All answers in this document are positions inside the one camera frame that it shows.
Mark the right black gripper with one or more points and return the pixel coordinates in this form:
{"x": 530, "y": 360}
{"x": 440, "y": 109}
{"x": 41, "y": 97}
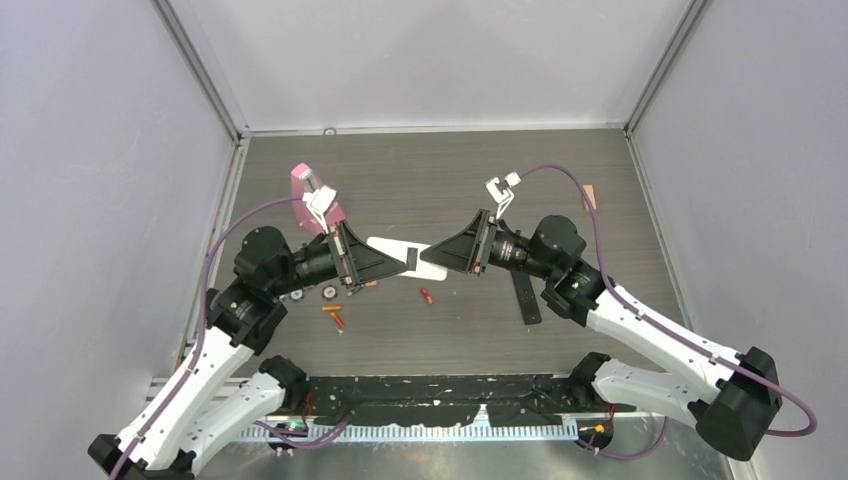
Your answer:
{"x": 462, "y": 251}

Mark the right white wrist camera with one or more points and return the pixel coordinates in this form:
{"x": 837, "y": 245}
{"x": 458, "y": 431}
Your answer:
{"x": 500, "y": 190}

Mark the wooden block far right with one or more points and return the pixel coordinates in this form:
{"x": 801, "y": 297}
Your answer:
{"x": 589, "y": 200}

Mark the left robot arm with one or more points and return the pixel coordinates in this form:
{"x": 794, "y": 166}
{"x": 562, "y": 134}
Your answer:
{"x": 179, "y": 431}

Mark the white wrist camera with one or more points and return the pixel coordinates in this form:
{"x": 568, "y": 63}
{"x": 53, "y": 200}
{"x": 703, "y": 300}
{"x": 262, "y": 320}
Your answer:
{"x": 318, "y": 203}
{"x": 500, "y": 190}

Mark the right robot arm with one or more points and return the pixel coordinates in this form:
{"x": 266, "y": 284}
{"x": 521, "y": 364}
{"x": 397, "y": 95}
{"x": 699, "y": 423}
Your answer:
{"x": 729, "y": 398}

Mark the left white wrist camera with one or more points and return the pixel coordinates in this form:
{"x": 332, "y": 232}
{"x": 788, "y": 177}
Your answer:
{"x": 318, "y": 203}

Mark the white remote control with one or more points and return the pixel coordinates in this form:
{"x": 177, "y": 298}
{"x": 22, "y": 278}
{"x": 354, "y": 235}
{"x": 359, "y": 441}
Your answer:
{"x": 410, "y": 254}

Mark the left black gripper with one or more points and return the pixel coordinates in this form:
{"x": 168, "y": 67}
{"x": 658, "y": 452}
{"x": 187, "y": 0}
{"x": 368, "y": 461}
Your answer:
{"x": 360, "y": 262}

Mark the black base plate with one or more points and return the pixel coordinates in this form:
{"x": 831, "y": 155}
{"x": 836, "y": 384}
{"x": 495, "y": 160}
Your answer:
{"x": 443, "y": 400}

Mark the black remote battery cover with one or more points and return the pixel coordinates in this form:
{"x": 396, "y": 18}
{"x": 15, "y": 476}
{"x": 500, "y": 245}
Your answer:
{"x": 526, "y": 298}

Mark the pink metronome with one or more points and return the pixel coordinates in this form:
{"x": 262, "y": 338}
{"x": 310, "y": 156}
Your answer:
{"x": 304, "y": 179}

